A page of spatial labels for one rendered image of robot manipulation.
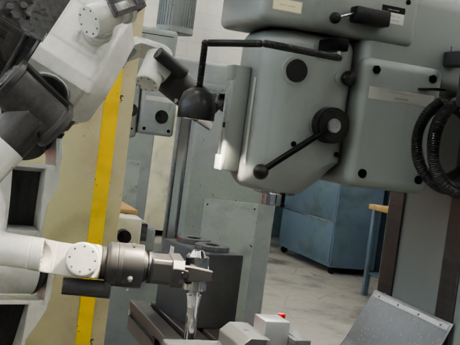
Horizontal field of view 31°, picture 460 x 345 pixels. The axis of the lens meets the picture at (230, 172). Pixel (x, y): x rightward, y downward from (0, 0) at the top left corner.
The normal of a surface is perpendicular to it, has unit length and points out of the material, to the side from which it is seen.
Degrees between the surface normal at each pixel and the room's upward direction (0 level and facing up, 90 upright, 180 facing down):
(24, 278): 107
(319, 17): 90
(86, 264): 77
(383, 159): 90
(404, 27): 90
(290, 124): 90
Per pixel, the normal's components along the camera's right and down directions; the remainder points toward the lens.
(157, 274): 0.18, 0.07
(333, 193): -0.93, -0.11
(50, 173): 0.52, -0.05
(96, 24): -0.65, 0.38
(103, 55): 0.50, -0.44
